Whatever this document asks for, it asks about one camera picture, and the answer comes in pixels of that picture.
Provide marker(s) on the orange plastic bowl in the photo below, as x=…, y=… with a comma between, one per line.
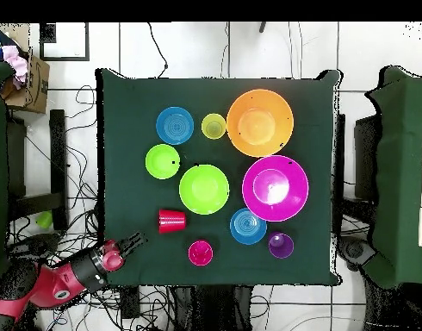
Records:
x=260, y=123

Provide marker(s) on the red plastic cup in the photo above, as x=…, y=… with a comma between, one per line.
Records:
x=171, y=221

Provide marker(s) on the small green plastic bowl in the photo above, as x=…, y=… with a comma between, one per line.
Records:
x=162, y=161

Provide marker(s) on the green cup on floor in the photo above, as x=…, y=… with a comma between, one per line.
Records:
x=44, y=219

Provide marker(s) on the large pink plastic bowl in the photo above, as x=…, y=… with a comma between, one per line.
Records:
x=275, y=188

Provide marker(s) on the black metal stand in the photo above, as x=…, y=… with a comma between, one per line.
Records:
x=57, y=155

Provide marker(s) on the yellow plastic cup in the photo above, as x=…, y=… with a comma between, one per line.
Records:
x=213, y=126

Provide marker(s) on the blue plastic bowl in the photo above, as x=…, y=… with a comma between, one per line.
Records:
x=175, y=125
x=248, y=226

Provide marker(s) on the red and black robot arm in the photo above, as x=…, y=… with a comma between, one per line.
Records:
x=56, y=286

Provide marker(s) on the crimson pink plastic cup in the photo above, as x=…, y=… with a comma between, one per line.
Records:
x=200, y=252

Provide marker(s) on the black box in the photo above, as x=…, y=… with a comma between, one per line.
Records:
x=366, y=155

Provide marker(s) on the dark green table cloth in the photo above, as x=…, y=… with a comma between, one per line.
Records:
x=135, y=172

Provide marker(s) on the black base with knob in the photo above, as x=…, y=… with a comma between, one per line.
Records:
x=35, y=244

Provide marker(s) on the black power strip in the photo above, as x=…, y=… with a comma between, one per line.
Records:
x=130, y=303

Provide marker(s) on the brown cardboard box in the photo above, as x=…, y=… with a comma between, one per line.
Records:
x=38, y=89

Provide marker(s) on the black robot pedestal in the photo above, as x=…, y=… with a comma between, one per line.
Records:
x=218, y=310

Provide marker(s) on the large green plastic bowl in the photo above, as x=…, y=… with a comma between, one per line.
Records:
x=204, y=189

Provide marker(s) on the grey black base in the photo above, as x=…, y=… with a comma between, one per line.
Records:
x=354, y=250

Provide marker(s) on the pink cloth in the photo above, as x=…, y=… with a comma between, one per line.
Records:
x=16, y=62

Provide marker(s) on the purple plastic cup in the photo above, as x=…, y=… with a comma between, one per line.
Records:
x=281, y=245

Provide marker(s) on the black square frame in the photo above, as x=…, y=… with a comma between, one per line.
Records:
x=47, y=34

